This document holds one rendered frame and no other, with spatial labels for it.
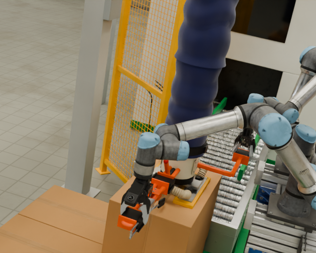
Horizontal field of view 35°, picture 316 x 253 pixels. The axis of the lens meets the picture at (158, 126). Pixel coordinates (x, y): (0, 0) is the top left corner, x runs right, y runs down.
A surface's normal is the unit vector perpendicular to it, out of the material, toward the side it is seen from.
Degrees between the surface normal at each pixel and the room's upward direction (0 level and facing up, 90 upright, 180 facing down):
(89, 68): 90
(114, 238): 90
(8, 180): 0
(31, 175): 0
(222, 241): 90
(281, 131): 85
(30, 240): 0
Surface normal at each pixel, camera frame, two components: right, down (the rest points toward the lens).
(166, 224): -0.34, 0.30
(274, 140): 0.16, 0.30
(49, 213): 0.16, -0.92
